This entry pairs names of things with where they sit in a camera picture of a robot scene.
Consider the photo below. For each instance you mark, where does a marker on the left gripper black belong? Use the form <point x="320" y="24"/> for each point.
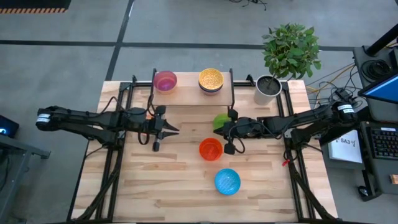
<point x="157" y="127"/>

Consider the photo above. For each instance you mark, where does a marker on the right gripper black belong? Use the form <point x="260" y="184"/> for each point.
<point x="241" y="127"/>

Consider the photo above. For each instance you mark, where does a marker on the green plastic bowl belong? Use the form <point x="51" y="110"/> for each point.
<point x="219" y="120"/>

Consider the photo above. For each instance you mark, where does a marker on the orange plastic bowl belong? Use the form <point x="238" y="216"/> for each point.
<point x="211" y="149"/>

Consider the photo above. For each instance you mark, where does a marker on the purple plastic bowl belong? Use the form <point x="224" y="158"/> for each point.
<point x="165" y="81"/>

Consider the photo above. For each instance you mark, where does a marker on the patterned ceramic bowl yellow inside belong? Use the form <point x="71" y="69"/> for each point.
<point x="211" y="78"/>

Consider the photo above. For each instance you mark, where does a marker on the blue patterned bowl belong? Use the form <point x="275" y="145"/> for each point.
<point x="227" y="182"/>

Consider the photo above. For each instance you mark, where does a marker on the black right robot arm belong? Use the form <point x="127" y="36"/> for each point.
<point x="311" y="119"/>

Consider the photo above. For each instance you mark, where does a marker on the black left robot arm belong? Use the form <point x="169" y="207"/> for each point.
<point x="77" y="119"/>

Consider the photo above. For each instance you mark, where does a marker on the wooden shelf with black legs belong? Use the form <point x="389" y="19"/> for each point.
<point x="189" y="97"/>

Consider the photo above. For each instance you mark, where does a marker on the white plant pot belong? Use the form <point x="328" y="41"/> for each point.
<point x="262" y="98"/>

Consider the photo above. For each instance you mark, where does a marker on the green leafy plant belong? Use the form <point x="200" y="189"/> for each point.
<point x="290" y="51"/>

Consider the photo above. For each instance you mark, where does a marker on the black power strip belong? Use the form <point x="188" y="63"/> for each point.
<point x="342" y="93"/>

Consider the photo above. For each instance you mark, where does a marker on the black computer mouse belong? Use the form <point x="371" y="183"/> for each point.
<point x="362" y="190"/>

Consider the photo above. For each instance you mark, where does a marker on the grey metal stand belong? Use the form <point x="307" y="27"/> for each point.
<point x="18" y="149"/>

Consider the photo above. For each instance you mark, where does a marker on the computer monitor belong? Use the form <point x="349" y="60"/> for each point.
<point x="381" y="90"/>

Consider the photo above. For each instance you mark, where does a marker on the black keyboard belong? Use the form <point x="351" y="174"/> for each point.
<point x="385" y="143"/>

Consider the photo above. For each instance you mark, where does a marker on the black device with blue light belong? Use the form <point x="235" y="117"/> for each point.
<point x="7" y="126"/>

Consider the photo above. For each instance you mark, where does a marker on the grey computer desk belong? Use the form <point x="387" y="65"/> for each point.
<point x="382" y="174"/>

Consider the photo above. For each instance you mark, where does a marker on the black pole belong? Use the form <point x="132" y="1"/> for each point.
<point x="382" y="40"/>

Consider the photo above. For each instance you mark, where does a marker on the black mat with hazard stripes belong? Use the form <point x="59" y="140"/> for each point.
<point x="31" y="4"/>

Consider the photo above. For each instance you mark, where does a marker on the black metal table frame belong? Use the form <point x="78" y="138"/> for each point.
<point x="141" y="83"/>

